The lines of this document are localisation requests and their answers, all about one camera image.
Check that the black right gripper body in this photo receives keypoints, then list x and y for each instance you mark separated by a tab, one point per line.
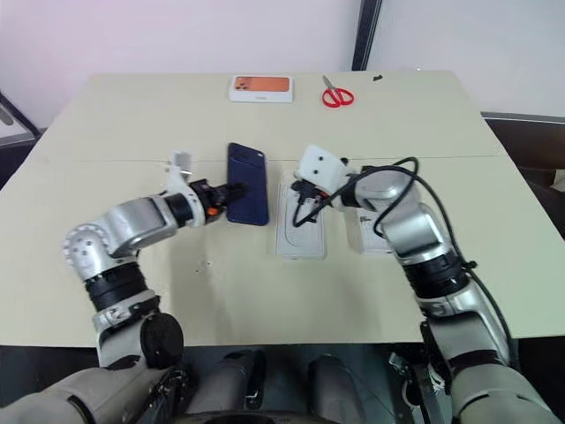
318	192

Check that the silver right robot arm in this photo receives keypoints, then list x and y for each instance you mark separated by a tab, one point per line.
415	221

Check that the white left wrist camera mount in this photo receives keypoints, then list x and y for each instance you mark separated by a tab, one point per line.
182	170

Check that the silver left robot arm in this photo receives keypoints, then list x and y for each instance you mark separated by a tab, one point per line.
132	221

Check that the white box with orange phone print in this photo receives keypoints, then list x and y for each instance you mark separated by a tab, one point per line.
262	88

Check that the dark furniture beside table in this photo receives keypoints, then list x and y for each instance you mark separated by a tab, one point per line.
525	141

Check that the dark grey chair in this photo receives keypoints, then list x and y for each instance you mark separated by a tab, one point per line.
15	123

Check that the white phone box base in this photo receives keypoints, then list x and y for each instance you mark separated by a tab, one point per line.
300	243

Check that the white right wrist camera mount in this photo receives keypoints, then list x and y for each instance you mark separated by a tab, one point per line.
320	170

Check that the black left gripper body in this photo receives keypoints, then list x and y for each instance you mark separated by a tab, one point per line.
208	194

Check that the black upright frame post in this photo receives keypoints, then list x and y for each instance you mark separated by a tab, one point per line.
367	33

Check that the dark rounded grey shape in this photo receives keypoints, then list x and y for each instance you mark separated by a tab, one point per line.
335	388
229	380

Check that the small black clip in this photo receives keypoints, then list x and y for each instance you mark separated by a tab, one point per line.
377	78

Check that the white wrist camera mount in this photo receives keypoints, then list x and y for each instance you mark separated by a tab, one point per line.
320	170
182	170

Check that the dark blue smartphone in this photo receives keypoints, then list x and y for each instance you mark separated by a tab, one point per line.
248	185

